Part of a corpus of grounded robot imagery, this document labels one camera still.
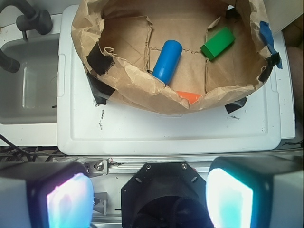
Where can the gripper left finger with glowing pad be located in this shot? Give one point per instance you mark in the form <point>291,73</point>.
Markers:
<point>45,195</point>

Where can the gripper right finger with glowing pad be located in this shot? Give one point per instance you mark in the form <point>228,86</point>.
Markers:
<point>256,192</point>

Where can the green rectangular block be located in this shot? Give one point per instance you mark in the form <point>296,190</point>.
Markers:
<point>218,43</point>

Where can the white toy sink basin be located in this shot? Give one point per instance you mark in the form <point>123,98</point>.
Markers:
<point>28,98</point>

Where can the black tape right lower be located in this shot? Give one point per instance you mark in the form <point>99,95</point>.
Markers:
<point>235,105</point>

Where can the black tape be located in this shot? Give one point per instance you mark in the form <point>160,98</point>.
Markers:
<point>101,91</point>
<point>235,105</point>
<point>99,62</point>

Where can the white plastic bin lid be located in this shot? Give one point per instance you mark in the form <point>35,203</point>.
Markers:
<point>87,128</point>

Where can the orange plastic object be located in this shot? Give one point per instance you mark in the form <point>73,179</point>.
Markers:
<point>190,97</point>

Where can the black tape left lower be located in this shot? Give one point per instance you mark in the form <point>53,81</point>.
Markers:
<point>101,91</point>

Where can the black tape right rim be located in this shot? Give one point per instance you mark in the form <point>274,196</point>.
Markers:
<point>268,67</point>

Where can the black tape left inner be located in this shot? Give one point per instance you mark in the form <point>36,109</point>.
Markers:
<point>99,62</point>

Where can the blue plastic capsule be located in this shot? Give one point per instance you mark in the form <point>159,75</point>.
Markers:
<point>167,61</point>

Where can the brown paper bag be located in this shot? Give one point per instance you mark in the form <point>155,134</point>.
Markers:
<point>133,33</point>

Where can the blue masking tape strip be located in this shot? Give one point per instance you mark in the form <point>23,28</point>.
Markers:
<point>268,40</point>

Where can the grey toy faucet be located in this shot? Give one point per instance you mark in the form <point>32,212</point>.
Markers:
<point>31,18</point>

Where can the aluminium extrusion rail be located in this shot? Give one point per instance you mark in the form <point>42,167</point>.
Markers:
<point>98,166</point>

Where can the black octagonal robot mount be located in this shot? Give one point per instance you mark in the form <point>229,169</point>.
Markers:
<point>165,195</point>

